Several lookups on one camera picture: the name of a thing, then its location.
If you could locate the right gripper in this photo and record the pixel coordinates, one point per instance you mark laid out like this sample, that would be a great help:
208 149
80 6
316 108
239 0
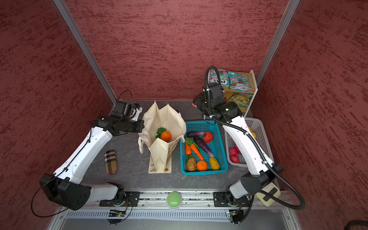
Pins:
195 101

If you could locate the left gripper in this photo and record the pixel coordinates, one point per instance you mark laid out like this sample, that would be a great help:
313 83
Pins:
140 126

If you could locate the orange pumpkin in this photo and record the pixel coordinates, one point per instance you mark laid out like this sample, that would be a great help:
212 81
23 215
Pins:
166 136

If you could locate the cream canvas grocery bag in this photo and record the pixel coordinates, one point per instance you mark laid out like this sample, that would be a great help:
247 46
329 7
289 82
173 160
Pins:
161 151

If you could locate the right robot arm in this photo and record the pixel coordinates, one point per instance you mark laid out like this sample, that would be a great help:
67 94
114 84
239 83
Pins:
261 169

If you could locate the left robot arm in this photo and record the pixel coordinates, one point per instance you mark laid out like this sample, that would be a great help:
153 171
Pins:
64 187

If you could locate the teal candy bag left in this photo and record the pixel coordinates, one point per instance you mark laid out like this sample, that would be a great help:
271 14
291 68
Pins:
223 75

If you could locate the teal candy bag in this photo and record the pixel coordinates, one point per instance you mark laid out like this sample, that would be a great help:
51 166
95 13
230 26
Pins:
223 75
241 82

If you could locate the green yellow candy bag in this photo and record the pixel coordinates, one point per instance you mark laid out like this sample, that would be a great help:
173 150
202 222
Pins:
241 99

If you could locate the teal candy bag right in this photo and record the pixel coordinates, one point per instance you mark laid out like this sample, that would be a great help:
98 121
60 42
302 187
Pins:
241 82

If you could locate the white wooden shelf rack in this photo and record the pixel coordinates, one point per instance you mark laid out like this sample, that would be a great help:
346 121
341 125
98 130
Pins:
228 93

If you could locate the plaid case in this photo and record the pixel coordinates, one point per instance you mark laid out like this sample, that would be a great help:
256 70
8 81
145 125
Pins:
110 159

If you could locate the purple eggplant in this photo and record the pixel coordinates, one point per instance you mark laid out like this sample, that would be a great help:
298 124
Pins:
199 141

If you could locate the orange carrot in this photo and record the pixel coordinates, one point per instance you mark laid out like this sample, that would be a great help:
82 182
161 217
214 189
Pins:
196 151
188 149

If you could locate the teal plastic basket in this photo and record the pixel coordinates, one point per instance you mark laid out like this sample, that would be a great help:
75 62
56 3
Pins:
202 152

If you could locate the white plastic basket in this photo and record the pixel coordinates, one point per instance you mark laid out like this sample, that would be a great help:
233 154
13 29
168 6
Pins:
257 127

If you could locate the orange tangerine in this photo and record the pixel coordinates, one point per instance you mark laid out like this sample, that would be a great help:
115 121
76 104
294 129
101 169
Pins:
201 166

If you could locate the yellow corn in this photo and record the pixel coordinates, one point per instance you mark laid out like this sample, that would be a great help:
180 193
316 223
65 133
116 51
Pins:
214 164

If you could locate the potato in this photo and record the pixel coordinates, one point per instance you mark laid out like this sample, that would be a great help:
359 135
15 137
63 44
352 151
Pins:
191 165

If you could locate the green push button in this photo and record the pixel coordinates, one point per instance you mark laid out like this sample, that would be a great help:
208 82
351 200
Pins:
174 200

